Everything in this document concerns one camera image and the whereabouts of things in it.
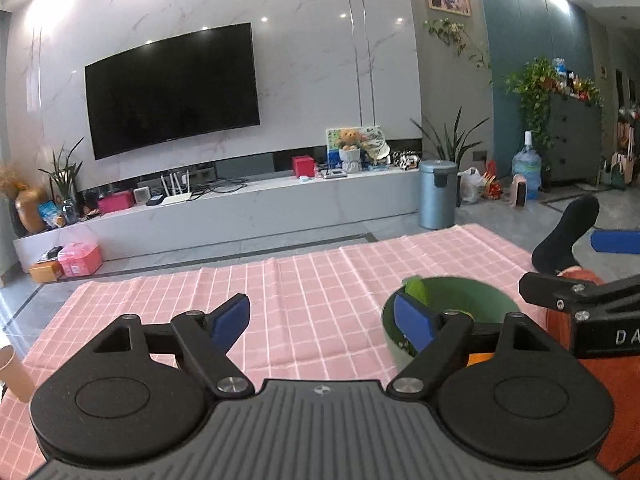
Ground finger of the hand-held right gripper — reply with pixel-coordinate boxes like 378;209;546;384
589;229;640;256
519;272;602;314

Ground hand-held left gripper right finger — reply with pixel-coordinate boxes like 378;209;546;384
386;292;558;401

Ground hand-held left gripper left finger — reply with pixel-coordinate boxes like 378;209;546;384
92;292;255;399

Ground green bowl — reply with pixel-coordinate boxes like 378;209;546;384
381;276;522;372

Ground green cucumber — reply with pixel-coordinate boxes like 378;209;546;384
402;276;427;307

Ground person's black-socked foot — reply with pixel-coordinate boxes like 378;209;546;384
531;195;601;277

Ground pink checkered cloth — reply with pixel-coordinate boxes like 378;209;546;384
0;222;561;480

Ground pink space heater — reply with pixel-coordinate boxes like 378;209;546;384
507;174;532;208

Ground grey drawer cabinet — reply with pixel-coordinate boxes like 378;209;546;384
542;91;603;186

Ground grey marble television console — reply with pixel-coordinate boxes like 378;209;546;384
12;166;422;275

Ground blue water jug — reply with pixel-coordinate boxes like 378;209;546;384
511;130;543;200

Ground red orange ornament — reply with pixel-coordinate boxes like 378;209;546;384
482;160;503;201

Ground grey pedal trash can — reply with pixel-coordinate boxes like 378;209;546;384
418;159;459;231

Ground white plastic bag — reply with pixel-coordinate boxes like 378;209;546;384
457;166;486;204

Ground white router with antennas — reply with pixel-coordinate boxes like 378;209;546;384
160;171;193;206

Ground pink plastic storage box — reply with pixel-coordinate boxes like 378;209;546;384
57;241;103;278

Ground pink rectangular box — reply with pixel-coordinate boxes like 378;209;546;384
97;191;136;214

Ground bottles on cabinet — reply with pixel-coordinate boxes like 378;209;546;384
552;57;603;103

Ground long-leaved potted plant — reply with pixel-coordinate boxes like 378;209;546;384
410;106;491;171

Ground leafy pothos plant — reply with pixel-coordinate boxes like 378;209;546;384
505;57;556;148

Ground teddy bear bouquet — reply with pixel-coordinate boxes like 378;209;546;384
337;129;364;174

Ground orange cardboard box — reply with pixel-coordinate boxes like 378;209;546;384
28;259;63;282

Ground colourful picture board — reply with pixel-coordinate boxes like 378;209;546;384
326;125;383;166

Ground blue snack packet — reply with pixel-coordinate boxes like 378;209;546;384
39;201;66;228

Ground green plant in glass vase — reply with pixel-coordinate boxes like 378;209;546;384
39;137;85;223

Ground brown paper cup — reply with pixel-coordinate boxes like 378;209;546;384
0;345;37;403

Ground golden vase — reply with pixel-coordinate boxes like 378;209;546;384
14;187;48;235

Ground dried flower bunch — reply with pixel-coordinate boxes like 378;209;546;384
0;162;27;199

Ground hanging green vine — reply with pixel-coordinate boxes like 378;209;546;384
424;17;493;71

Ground black cables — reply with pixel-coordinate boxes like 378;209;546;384
192;180;248;196

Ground black wall television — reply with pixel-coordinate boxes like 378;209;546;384
84;23;262;161

